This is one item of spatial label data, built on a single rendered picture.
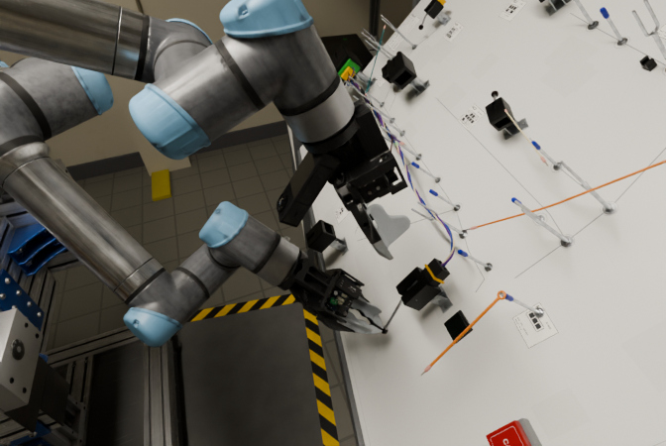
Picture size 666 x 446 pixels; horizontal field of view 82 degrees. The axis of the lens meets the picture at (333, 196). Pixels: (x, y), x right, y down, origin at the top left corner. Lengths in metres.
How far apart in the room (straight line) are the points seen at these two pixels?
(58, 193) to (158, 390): 1.15
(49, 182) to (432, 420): 0.70
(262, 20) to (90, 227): 0.43
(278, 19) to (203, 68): 0.08
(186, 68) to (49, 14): 0.15
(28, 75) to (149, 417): 1.25
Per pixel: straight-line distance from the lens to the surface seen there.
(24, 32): 0.50
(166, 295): 0.66
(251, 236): 0.61
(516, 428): 0.63
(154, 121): 0.39
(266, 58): 0.37
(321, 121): 0.40
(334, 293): 0.64
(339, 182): 0.46
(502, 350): 0.68
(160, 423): 1.67
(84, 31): 0.49
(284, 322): 1.99
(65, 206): 0.69
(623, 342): 0.62
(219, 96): 0.38
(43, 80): 0.77
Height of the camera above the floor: 1.68
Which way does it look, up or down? 40 degrees down
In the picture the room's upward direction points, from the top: 3 degrees counter-clockwise
